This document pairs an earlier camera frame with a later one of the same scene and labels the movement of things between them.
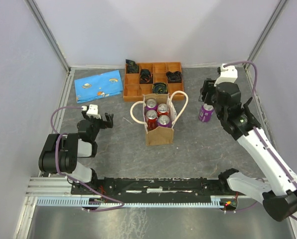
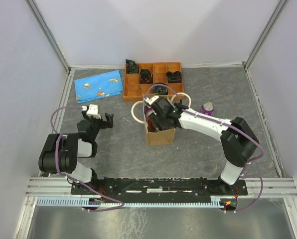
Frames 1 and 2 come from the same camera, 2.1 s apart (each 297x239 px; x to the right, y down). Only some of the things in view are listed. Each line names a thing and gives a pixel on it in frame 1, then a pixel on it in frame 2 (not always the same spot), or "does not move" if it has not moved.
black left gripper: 108,123 does not move
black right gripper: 208,86 → 155,118
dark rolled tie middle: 146,76 does not move
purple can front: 206,113 does not move
